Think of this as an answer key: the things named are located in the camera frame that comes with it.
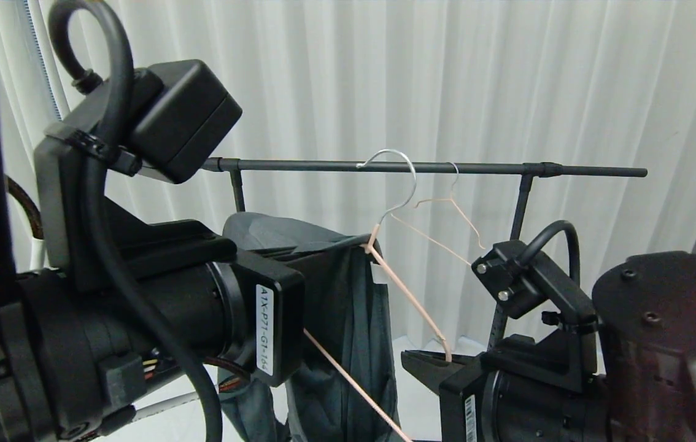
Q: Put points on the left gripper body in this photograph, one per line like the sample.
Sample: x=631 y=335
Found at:
x=201 y=307

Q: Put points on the pink clothes hanger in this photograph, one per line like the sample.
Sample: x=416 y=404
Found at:
x=374 y=236
x=451 y=199

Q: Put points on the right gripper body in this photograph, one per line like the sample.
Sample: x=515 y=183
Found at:
x=538 y=417

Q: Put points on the dark grey shirt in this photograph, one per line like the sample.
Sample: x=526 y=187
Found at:
x=360 y=319

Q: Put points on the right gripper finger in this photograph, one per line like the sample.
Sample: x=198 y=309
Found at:
x=440 y=368

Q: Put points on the black clothes rack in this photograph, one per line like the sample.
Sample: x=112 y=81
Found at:
x=477 y=167

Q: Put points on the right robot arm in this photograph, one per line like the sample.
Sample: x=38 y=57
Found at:
x=661 y=319

